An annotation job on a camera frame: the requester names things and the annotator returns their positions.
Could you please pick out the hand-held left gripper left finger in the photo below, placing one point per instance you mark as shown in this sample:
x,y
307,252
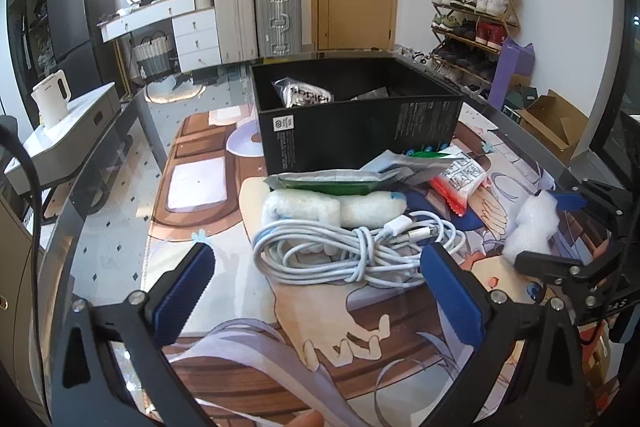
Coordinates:
x,y
184,289

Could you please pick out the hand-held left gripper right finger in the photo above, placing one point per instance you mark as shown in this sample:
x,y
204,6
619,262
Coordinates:
x,y
452,294

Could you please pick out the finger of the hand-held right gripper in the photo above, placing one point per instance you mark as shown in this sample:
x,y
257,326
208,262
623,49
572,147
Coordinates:
x,y
567,201
547,264

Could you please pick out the white foam piece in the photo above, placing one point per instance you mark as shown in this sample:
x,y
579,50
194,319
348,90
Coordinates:
x,y
532,227

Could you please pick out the grey printed plastic bag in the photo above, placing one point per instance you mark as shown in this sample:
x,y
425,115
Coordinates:
x,y
395,164

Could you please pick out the black cardboard box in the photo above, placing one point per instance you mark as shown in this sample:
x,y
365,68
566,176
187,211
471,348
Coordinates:
x,y
350,132

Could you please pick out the person's left hand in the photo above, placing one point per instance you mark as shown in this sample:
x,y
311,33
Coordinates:
x,y
305,420

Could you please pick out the open cardboard box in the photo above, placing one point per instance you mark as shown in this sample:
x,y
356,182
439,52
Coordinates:
x,y
555,127

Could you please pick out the printed desk mat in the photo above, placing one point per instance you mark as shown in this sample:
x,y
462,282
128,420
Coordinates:
x,y
210,217

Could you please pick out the white diamond patterned rug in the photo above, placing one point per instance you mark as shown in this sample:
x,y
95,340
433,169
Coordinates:
x,y
110,217

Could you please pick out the red and white snack packet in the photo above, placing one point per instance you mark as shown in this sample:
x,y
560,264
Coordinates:
x,y
462,179

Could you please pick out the dark green box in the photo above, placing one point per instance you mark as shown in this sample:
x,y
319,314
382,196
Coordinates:
x,y
520,102

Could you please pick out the purple step stool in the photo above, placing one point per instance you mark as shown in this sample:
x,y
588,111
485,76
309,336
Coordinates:
x,y
510,72

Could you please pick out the white packet with green print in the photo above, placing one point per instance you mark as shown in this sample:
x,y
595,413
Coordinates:
x,y
435,152

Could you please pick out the beige cabinet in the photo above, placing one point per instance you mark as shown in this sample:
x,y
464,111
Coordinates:
x,y
15,287

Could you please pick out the wooden shoe rack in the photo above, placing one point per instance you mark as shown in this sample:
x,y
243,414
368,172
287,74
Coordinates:
x,y
512,14

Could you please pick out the white side cabinet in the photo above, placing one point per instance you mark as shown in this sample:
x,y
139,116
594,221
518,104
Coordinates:
x,y
75,124

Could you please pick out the scattered sneakers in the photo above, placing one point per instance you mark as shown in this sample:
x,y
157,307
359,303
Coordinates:
x,y
425,59

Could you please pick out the silver packet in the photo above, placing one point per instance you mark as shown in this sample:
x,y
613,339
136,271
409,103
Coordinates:
x,y
372,94

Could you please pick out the rows of assorted shoes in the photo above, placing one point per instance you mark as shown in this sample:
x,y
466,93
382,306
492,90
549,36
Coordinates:
x,y
475,2

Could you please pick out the white electric kettle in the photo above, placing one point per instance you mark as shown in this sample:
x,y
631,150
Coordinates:
x,y
50,99

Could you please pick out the woven basket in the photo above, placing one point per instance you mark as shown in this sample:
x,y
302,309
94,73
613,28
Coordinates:
x,y
152,57

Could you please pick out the white dresser with drawers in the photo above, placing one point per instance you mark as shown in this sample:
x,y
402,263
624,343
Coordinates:
x,y
197,37

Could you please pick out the white suitcase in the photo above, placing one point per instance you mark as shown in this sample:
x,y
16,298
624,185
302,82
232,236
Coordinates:
x,y
235,22

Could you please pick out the silver suitcase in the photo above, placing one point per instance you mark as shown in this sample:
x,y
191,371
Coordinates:
x,y
279,17

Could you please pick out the black fridge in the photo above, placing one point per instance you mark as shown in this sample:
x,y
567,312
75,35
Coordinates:
x,y
80,17

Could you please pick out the dark glass cabinet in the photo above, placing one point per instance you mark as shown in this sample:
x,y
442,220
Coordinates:
x,y
25,32

